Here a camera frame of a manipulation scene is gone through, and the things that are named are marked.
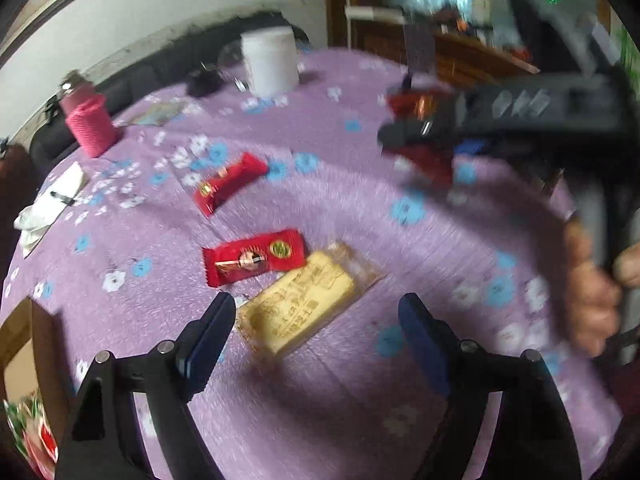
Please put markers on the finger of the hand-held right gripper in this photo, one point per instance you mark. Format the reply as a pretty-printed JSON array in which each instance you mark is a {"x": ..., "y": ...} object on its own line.
[
  {"x": 472, "y": 147},
  {"x": 405, "y": 137}
]

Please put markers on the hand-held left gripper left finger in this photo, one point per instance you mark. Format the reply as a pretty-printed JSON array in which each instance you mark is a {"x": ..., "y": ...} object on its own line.
[{"x": 205, "y": 350}]

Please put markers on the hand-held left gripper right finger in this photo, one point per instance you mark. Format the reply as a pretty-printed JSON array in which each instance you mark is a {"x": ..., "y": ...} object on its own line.
[{"x": 425, "y": 345}]

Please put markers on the dark red foil packet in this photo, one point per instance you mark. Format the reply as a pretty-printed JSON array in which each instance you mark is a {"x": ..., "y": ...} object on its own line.
[{"x": 430, "y": 167}]

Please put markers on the yellow biscuit packet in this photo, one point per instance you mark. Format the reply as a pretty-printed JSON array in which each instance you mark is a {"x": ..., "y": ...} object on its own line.
[{"x": 295, "y": 305}]

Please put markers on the red cartoon snack packet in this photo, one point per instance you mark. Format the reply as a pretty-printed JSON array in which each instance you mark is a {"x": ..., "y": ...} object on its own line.
[{"x": 255, "y": 260}]

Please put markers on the cardboard box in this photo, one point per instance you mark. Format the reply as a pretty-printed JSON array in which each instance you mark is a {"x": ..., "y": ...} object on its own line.
[{"x": 47, "y": 345}]

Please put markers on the green snack packet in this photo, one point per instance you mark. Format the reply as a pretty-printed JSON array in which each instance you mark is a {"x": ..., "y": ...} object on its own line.
[{"x": 21, "y": 417}]

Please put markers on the person's right hand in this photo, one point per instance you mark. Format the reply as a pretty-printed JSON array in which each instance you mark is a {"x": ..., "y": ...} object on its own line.
[{"x": 590, "y": 295}]

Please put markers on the wooden sideboard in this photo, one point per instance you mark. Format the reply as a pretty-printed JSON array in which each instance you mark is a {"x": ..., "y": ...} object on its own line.
[{"x": 465, "y": 50}]

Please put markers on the purple floral tablecloth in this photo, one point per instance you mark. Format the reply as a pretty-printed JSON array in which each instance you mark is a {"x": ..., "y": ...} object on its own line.
[{"x": 325, "y": 200}]

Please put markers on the white plastic jar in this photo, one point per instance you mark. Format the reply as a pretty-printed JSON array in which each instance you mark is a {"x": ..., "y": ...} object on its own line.
[{"x": 270, "y": 62}]

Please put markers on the black pen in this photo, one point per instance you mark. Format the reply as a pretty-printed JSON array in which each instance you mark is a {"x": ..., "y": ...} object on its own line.
[{"x": 62, "y": 197}]

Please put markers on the black pouch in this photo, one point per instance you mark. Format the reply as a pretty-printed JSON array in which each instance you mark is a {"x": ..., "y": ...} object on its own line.
[{"x": 202, "y": 82}]

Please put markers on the white paper napkin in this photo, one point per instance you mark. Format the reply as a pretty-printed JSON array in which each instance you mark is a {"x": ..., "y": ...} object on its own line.
[{"x": 50, "y": 207}]

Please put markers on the green booklet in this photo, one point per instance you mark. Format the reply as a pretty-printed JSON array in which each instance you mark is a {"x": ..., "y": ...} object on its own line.
[{"x": 155, "y": 112}]

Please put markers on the pink thermos with knitted sleeve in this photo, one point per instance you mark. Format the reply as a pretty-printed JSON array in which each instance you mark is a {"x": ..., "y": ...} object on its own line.
[{"x": 87, "y": 122}]

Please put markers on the brown armchair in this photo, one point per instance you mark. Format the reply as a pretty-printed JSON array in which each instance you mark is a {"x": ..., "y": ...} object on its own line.
[{"x": 12, "y": 175}]

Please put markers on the black sofa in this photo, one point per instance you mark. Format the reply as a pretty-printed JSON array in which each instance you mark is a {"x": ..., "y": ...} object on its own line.
[{"x": 150, "y": 70}]

